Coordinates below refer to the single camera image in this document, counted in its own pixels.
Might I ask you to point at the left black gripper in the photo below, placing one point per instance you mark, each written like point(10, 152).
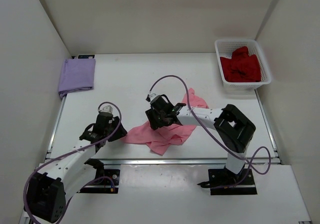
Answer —
point(121, 133)

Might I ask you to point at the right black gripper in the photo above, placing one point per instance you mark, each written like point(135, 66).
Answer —
point(156, 124)

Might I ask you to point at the pink t shirt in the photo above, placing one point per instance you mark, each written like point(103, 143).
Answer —
point(158, 141)

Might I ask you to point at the purple t shirt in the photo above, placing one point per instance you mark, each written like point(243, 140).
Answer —
point(76, 75)

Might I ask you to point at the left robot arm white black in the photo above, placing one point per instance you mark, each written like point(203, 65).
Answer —
point(50, 188)

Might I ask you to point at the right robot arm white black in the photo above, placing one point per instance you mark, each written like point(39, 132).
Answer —
point(233, 127)

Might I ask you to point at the white plastic basket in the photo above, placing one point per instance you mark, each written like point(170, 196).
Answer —
point(225, 48)

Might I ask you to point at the red t shirt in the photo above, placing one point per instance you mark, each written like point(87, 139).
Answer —
point(241, 67)

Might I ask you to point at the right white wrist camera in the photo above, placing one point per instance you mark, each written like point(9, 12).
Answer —
point(150, 97)

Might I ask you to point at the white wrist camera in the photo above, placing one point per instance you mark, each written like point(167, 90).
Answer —
point(108, 109)
point(150, 97)

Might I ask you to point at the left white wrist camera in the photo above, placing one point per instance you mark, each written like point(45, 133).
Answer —
point(108, 109)

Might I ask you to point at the aluminium rail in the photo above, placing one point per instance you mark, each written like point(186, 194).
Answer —
point(202, 161)

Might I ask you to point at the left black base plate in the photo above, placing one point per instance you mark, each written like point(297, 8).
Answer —
point(108, 183)

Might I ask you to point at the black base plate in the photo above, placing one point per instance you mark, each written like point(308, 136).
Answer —
point(108, 183)
point(223, 184)

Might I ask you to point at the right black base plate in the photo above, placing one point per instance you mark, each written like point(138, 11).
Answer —
point(223, 184)

